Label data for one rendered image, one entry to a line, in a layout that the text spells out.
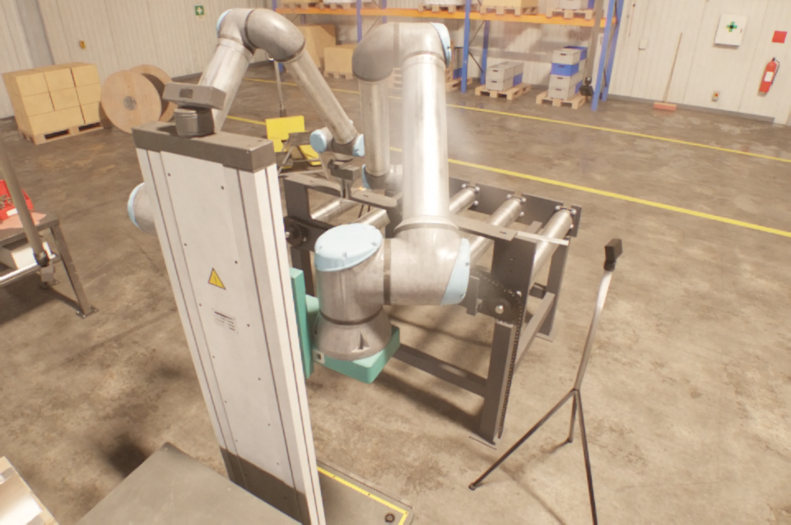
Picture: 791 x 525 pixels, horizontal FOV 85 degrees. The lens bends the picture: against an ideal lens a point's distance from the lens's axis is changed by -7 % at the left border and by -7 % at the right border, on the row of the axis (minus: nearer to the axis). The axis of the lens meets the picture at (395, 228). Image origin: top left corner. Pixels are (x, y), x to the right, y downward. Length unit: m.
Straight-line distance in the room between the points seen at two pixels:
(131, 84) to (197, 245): 7.24
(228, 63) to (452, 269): 0.91
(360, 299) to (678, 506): 2.00
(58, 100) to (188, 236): 7.92
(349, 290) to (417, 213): 0.23
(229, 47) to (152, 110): 6.70
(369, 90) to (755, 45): 9.68
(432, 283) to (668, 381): 2.39
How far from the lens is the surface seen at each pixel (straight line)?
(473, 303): 2.00
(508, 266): 1.94
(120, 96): 8.41
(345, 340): 1.08
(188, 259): 1.13
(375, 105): 1.41
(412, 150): 1.11
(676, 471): 2.78
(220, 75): 1.49
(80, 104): 9.07
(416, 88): 1.19
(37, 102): 8.86
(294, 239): 2.52
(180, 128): 0.95
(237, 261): 1.00
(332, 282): 1.00
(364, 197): 2.12
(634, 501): 2.59
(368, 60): 1.29
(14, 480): 2.31
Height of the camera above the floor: 2.03
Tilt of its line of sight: 28 degrees down
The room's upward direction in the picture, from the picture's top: straight up
